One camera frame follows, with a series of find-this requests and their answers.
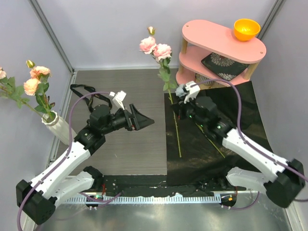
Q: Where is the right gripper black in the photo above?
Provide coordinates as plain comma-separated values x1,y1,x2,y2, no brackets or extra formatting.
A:
170,94,207,128

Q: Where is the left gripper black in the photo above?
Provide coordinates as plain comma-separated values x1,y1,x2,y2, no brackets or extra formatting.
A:
102,104,154,135

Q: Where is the blue hydrangea stem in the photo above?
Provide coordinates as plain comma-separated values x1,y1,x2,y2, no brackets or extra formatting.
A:
173,84,226,158

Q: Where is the black ribbon with gold lettering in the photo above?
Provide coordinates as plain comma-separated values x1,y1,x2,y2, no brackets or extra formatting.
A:
69,83,113,113

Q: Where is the black wrapping paper sheet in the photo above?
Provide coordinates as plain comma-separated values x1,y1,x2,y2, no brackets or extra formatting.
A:
164,82,271,185

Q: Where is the pink double rose stem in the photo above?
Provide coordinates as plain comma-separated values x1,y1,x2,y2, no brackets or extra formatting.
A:
139,26,182,158

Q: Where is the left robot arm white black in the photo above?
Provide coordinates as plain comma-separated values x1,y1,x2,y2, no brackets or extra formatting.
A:
16,104,154,225

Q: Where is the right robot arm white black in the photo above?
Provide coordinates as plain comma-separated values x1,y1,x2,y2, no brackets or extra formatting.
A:
172,96,306,208

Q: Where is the white ribbed vase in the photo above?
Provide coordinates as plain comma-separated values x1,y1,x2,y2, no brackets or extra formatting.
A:
41,111,77,145

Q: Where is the beige ceramic bowl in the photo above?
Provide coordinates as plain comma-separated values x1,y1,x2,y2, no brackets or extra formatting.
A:
194,73,215,87

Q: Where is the black floral square plate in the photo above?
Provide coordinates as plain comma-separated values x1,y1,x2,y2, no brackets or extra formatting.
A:
201,52,249,81

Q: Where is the pink three-tier shelf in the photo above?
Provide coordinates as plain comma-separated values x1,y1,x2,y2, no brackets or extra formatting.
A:
176,20,267,85

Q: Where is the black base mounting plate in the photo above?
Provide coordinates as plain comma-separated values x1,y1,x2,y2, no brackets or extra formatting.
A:
101,175,238,197

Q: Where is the orange plastic bowl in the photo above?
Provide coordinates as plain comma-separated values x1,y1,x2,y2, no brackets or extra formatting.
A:
233,18,261,41

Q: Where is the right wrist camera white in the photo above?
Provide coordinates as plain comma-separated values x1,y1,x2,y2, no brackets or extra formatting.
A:
183,81,200,104

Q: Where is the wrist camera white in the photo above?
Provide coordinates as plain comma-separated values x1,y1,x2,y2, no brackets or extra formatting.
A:
183,81,200,104
109,90,127,110

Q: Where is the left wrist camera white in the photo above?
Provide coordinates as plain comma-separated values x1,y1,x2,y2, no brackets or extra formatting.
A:
109,90,127,110

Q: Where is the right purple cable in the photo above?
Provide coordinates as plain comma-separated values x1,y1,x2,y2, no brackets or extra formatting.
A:
194,79,308,211

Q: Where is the purple cable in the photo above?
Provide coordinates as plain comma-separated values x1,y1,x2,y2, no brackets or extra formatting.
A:
16,91,123,231
194,79,308,211

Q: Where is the white slotted cable duct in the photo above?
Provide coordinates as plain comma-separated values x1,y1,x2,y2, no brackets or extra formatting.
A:
64,194,221,206

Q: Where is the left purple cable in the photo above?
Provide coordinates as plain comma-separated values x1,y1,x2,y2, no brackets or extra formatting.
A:
16,91,123,231

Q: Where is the aluminium frame rail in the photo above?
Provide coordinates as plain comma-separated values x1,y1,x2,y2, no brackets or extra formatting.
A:
28,0,78,195

